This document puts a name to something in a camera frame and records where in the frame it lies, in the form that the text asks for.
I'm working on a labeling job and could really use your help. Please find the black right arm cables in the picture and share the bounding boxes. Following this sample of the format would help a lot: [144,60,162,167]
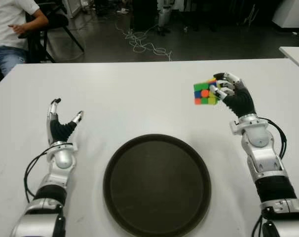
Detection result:
[259,118,288,160]

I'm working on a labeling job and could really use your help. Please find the dark round plate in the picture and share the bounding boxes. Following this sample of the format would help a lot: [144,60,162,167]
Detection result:
[103,133,212,237]

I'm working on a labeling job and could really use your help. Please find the white side table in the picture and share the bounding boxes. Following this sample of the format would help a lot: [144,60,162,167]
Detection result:
[279,46,299,75]

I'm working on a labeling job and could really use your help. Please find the black chair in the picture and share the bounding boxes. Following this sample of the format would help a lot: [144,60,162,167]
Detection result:
[18,0,85,64]

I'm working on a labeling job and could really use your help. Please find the white glass display cabinet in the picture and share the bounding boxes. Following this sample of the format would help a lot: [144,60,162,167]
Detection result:
[63,0,82,19]

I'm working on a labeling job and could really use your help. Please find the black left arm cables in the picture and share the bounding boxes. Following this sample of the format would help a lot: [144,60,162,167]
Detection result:
[24,148,54,203]

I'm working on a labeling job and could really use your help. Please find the white cabinet with black base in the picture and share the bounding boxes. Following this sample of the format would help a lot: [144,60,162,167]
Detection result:
[271,0,299,33]

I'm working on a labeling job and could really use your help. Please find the tangled white floor cable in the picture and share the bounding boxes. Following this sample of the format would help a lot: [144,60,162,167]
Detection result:
[114,17,172,61]

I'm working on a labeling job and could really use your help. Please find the seated person in white shirt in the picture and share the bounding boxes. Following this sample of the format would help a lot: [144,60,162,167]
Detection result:
[0,0,49,82]

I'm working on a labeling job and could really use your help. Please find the silver folding stand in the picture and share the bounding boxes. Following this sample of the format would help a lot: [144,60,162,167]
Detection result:
[243,0,258,27]

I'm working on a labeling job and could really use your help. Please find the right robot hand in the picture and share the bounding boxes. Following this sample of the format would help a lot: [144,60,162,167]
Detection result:
[209,72,259,118]

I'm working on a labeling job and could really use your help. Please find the black column cabinet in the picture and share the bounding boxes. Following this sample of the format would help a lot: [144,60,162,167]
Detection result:
[130,0,159,32]

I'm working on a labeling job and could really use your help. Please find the silver humanoid robot legs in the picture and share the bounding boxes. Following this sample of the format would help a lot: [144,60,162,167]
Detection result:
[156,0,171,37]

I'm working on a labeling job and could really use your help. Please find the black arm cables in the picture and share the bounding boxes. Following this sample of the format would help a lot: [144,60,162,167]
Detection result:
[24,148,54,203]
[259,118,288,160]

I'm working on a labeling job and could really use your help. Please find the multicoloured Rubik's cube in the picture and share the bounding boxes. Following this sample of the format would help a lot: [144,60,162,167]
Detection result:
[193,78,221,106]

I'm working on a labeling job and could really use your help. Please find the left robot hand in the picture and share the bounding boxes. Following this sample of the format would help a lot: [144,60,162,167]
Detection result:
[46,98,85,146]

